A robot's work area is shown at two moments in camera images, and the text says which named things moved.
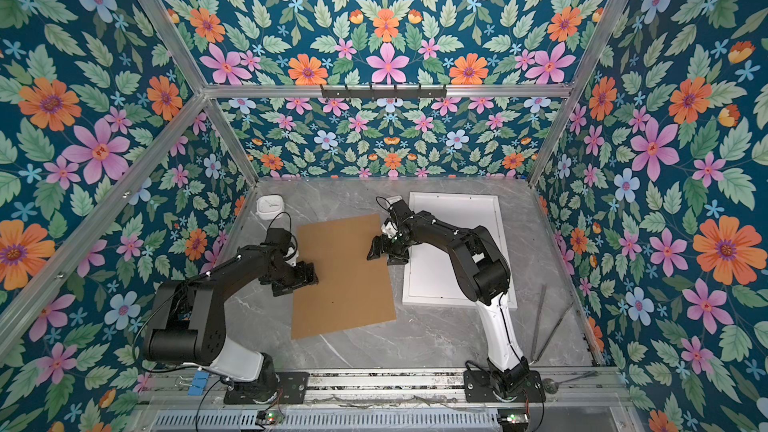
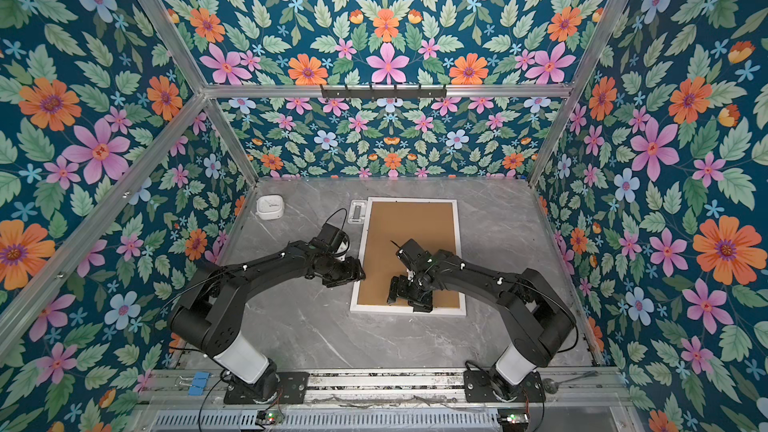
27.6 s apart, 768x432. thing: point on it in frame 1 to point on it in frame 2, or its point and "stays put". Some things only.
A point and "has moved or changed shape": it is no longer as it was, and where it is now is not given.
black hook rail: x=384 y=93 stays put
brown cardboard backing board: x=353 y=291 has moved or changed shape
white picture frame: x=430 y=278 has moved or changed shape
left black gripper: x=305 y=278 to x=354 y=271
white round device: x=270 y=207 stays put
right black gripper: x=382 y=245 to x=397 y=288
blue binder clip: x=198 y=383 stays put
